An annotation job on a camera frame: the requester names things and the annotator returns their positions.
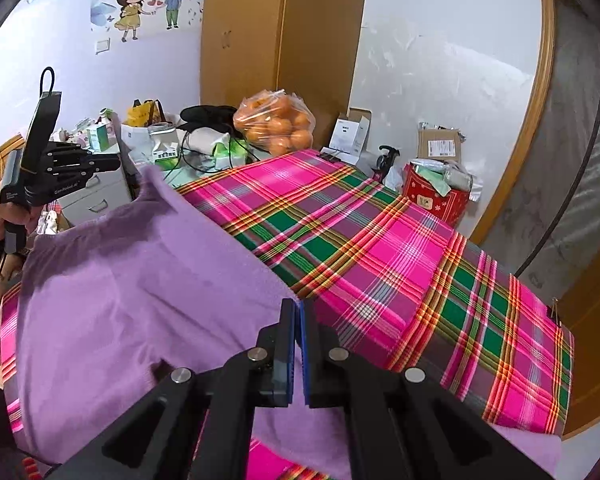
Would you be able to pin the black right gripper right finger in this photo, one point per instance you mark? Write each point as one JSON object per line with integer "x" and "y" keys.
{"x": 401, "y": 425}

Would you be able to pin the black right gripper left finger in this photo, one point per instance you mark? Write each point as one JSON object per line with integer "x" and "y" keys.
{"x": 196, "y": 426}

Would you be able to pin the purple garment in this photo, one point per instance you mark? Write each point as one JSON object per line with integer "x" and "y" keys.
{"x": 108, "y": 308}

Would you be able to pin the person's left hand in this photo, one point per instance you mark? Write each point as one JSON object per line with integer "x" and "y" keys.
{"x": 18, "y": 215}

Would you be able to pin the green white medicine box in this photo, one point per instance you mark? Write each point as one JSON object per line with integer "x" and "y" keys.
{"x": 99, "y": 137}

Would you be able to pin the white drawer cabinet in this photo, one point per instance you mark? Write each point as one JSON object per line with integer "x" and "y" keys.
{"x": 103, "y": 193}

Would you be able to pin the yellow bag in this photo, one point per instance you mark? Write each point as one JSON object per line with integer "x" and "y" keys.
{"x": 145, "y": 114}

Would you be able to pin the green white carton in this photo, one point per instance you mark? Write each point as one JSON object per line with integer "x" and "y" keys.
{"x": 165, "y": 151}

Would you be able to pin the pink plaid tablecloth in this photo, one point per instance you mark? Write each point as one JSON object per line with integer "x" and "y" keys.
{"x": 390, "y": 277}

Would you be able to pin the white cloth bundle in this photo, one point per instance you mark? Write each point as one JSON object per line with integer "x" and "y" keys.
{"x": 202, "y": 140}

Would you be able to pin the black cloth bundle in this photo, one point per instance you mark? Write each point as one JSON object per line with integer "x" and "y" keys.
{"x": 217, "y": 117}

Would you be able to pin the red gift box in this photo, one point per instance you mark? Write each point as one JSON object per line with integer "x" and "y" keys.
{"x": 449, "y": 207}

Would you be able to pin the bag of oranges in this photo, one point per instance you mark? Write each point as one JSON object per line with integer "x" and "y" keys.
{"x": 276, "y": 122}

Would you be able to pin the wooden door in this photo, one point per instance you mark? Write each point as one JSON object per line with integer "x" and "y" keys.
{"x": 548, "y": 230}

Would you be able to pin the brown cardboard parcel box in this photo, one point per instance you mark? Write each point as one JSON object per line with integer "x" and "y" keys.
{"x": 439, "y": 143}

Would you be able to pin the wooden wardrobe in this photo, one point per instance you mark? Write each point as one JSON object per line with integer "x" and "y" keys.
{"x": 307, "y": 47}

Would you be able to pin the white open box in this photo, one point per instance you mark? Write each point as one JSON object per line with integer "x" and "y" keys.
{"x": 349, "y": 135}

